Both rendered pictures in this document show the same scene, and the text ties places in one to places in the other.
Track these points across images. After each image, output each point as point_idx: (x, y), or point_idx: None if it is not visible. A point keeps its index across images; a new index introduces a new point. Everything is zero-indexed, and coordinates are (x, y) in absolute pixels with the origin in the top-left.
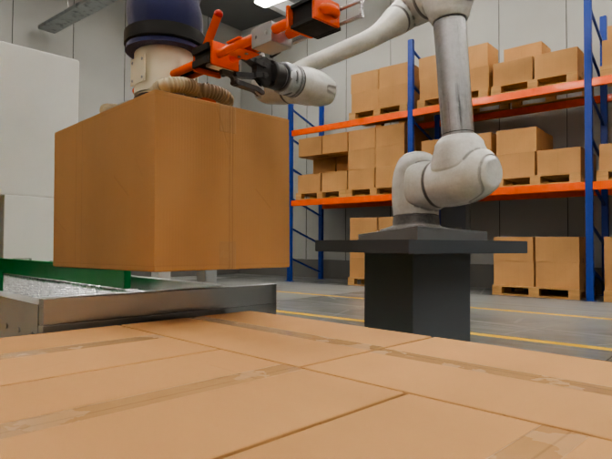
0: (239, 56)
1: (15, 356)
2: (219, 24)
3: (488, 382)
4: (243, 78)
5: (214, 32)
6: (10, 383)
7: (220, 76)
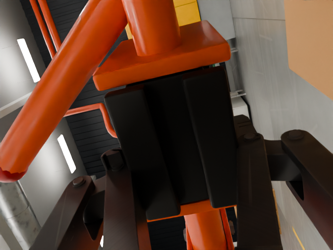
0: (233, 230)
1: None
2: (31, 155)
3: None
4: (275, 206)
5: (55, 127)
6: None
7: (223, 61)
